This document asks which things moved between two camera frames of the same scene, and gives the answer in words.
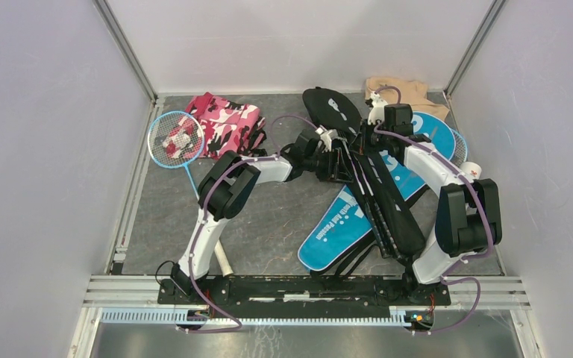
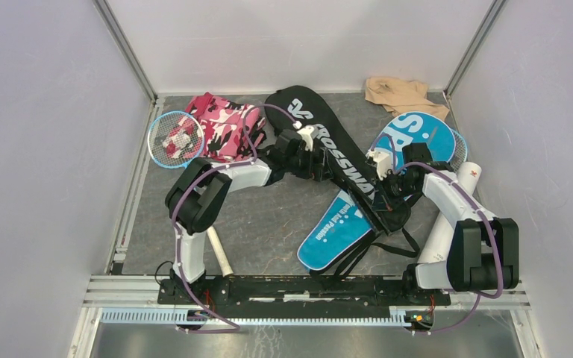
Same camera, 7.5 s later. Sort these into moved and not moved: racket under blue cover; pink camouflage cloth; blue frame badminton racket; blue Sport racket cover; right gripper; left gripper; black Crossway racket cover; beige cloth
Moved: black Crossway racket cover; left gripper; right gripper
Not moved: blue frame badminton racket; racket under blue cover; beige cloth; blue Sport racket cover; pink camouflage cloth
